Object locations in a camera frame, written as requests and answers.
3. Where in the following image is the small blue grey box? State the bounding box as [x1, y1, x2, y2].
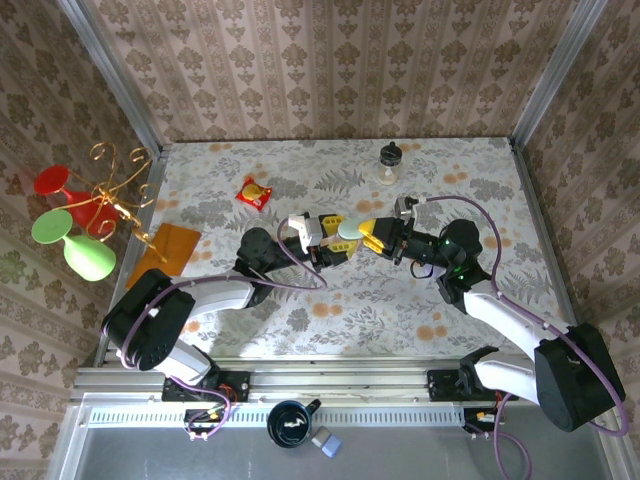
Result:
[310, 426, 344, 460]

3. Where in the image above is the black power connector block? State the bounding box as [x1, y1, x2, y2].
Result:
[462, 407, 501, 437]
[183, 408, 234, 442]

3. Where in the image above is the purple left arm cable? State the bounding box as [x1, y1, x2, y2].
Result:
[116, 217, 329, 442]

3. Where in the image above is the gold wire glass rack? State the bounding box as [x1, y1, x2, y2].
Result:
[67, 142, 169, 264]

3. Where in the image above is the black mug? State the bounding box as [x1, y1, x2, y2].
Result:
[266, 398, 323, 450]

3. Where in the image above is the orange flat sheet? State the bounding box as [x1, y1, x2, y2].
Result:
[124, 223, 203, 301]

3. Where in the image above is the green plastic wine glass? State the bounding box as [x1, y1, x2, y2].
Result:
[31, 208, 117, 282]

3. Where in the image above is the red plastic wine glass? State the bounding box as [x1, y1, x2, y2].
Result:
[33, 164, 121, 236]

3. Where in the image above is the glass jar with black lid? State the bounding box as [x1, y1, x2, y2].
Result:
[378, 141, 402, 186]

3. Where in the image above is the aluminium frame post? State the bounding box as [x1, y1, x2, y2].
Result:
[57, 0, 169, 156]
[509, 0, 609, 151]

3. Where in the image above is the red yellow snack packet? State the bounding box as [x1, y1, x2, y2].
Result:
[234, 175, 274, 209]

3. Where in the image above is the white slotted cable duct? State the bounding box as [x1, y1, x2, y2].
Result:
[87, 407, 469, 429]

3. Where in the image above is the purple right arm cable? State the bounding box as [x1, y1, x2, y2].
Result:
[414, 194, 629, 480]

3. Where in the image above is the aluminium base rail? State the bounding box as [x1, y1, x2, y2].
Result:
[69, 357, 616, 406]

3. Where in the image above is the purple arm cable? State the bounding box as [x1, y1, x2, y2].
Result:
[116, 217, 329, 442]
[414, 194, 629, 480]

